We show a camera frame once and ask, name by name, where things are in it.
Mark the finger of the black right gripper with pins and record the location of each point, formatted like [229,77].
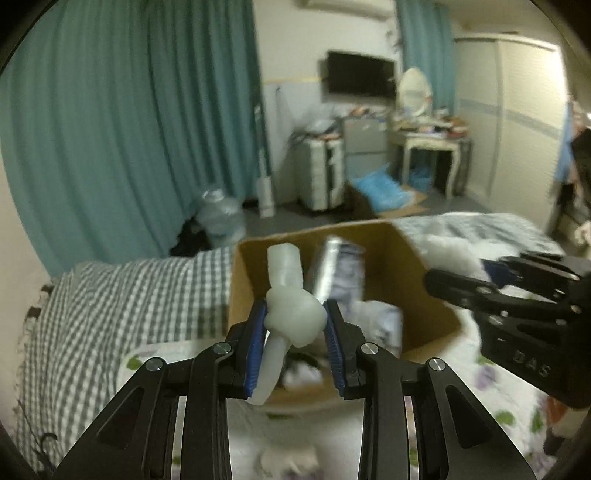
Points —
[514,270]
[466,290]

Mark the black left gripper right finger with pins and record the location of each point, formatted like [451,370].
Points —
[403,401]

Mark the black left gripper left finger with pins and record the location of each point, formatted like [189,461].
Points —
[133,436]

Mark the blue cloud tissue pack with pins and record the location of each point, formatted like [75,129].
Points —
[381,323]

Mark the dark tissue paper pack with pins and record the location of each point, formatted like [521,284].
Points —
[337,272]

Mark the white knotted sock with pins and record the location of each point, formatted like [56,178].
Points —
[294,317]

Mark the white and green plush toy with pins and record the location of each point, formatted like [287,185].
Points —
[300,370]

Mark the brown cardboard box on bed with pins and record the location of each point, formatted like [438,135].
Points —
[394,274]

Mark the blue plastic bags pile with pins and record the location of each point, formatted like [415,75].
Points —
[383,192]

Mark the blue laundry basket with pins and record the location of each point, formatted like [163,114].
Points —
[421,179]

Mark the floor cardboard box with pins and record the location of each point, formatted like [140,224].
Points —
[360,207]

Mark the grey checked bed sheet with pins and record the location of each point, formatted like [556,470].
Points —
[86,328]

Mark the white floral quilt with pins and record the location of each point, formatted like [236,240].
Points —
[260,442]

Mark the white wardrobe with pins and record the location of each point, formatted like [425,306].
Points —
[512,91]

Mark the grey mini fridge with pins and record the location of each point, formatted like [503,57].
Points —
[365,145]

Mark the white suitcase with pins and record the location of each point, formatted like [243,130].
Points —
[320,171]

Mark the white oval vanity mirror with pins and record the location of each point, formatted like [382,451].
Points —
[415,93]

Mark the white flat mop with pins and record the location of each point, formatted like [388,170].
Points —
[264,181]

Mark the clear water jug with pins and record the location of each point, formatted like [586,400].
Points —
[222,218]

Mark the small teal curtain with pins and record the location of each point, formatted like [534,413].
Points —
[428,44]

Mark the white air conditioner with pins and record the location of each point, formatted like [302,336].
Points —
[379,9]

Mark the large teal curtain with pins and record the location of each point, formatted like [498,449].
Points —
[116,115]

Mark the black wall television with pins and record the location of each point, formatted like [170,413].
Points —
[358,75]

